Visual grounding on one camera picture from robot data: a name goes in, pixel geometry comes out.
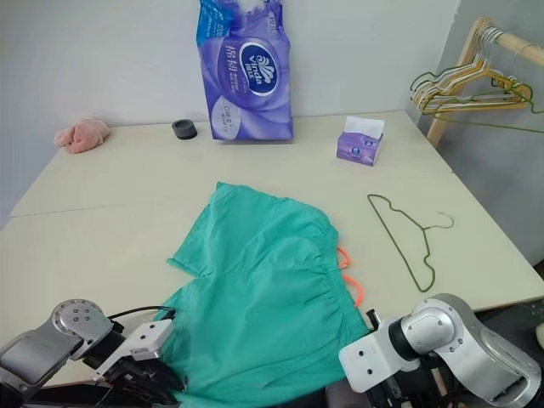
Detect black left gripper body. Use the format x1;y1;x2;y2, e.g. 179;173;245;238
96;359;167;404

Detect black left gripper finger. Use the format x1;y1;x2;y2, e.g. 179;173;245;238
144;387;180;406
157;367;187;394

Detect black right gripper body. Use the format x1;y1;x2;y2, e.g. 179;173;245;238
365;369;433;408

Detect green shorts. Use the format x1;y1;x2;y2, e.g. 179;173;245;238
153;181;371;408

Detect olive green wire hanger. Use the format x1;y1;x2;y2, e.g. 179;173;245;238
366;193;456;295

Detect orange plastic hanger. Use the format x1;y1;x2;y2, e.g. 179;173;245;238
336;246;366;309

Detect dark grey rounded shape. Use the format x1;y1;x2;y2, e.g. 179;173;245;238
324;381;354;408

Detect pink plush cloth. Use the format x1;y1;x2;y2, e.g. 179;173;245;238
54;117;111;155

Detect small purple tissue box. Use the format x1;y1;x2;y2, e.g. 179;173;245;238
335;115;387;167

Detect large purple tissue pack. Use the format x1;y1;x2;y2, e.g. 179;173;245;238
195;0;296;144

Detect wooden clothes rack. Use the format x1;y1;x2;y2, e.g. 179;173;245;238
425;16;544;150

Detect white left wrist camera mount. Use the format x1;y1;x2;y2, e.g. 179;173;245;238
91;319;174;380

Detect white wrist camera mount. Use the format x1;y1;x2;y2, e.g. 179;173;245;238
91;319;174;380
338;316;421;394

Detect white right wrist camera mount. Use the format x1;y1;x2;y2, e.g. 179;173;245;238
338;316;421;394

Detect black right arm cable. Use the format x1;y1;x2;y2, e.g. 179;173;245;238
365;309;383;335

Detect black round ring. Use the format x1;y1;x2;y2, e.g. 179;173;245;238
171;119;199;141

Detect dark olive wire hanger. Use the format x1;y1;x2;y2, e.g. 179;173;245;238
409;70;473;116

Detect bright green wire hanger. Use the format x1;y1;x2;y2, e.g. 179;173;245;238
433;76;544;134

